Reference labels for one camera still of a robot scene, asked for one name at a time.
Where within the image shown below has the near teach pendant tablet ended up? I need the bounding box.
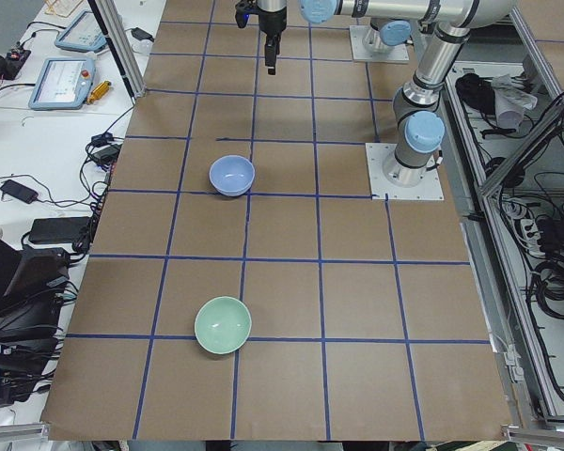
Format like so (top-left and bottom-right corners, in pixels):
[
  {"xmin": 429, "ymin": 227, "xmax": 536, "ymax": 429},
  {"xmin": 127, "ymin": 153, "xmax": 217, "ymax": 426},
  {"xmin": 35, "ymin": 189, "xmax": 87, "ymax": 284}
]
[{"xmin": 28, "ymin": 57, "xmax": 96, "ymax": 111}]

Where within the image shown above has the aluminium frame post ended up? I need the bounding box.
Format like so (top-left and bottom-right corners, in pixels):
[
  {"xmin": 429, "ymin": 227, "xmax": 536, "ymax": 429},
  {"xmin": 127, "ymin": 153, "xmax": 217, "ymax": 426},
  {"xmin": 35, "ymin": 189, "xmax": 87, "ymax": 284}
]
[{"xmin": 87, "ymin": 0, "xmax": 146, "ymax": 99}]

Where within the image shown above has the green bowl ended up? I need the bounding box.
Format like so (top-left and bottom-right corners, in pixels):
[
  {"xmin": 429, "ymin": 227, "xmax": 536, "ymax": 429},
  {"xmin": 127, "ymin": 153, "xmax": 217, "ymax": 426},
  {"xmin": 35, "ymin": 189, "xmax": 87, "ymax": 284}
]
[{"xmin": 194, "ymin": 296, "xmax": 252, "ymax": 355}]

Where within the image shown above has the black power brick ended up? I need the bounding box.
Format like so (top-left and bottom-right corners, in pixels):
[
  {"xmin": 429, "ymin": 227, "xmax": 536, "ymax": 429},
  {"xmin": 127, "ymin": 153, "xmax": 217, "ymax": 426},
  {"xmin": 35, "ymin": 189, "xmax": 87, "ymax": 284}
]
[{"xmin": 131, "ymin": 27, "xmax": 154, "ymax": 41}]

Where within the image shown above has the black smartphone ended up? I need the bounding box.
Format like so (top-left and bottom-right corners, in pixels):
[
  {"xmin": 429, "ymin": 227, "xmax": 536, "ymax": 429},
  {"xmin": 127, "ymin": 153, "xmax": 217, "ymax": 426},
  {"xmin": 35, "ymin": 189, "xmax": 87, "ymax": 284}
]
[{"xmin": 0, "ymin": 179, "xmax": 39, "ymax": 204}]

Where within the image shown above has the teach pendant tablet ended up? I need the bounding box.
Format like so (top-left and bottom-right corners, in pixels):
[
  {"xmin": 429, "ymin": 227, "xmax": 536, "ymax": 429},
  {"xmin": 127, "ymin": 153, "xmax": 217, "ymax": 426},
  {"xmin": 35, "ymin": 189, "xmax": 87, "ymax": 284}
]
[
  {"xmin": 55, "ymin": 9, "xmax": 107, "ymax": 53},
  {"xmin": 28, "ymin": 57, "xmax": 96, "ymax": 111}
]

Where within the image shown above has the black power adapter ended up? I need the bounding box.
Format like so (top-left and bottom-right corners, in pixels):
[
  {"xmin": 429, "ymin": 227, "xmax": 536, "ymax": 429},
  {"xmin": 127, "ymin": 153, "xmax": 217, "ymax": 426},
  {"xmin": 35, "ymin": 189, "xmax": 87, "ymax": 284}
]
[{"xmin": 28, "ymin": 216, "xmax": 90, "ymax": 244}]

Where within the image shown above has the blue bowl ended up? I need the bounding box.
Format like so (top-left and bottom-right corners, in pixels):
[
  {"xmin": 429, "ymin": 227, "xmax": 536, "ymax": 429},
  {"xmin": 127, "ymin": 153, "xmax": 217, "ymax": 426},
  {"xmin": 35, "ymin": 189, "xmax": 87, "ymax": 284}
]
[{"xmin": 209, "ymin": 155, "xmax": 256, "ymax": 197}]

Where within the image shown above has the yellow brass cylinder tool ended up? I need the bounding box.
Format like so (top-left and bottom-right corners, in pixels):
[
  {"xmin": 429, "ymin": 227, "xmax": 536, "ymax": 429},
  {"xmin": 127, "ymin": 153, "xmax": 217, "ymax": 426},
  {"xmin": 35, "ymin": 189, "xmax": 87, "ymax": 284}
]
[{"xmin": 86, "ymin": 80, "xmax": 112, "ymax": 104}]

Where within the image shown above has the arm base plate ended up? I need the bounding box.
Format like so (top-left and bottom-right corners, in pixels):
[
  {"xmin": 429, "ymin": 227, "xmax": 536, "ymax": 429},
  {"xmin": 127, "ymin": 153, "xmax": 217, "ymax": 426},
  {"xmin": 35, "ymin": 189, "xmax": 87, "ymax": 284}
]
[
  {"xmin": 365, "ymin": 143, "xmax": 445, "ymax": 202},
  {"xmin": 349, "ymin": 25, "xmax": 410, "ymax": 64}
]

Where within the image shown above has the far teach pendant tablet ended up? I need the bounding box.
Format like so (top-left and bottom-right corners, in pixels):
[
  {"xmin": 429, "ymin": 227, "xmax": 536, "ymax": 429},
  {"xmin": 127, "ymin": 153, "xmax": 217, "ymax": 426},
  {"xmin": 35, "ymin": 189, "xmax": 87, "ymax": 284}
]
[{"xmin": 55, "ymin": 9, "xmax": 107, "ymax": 53}]

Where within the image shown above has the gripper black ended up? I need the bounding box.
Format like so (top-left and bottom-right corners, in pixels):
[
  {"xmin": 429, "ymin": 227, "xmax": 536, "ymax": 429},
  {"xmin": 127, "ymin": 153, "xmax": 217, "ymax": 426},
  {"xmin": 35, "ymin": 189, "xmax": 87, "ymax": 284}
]
[{"xmin": 257, "ymin": 0, "xmax": 288, "ymax": 75}]

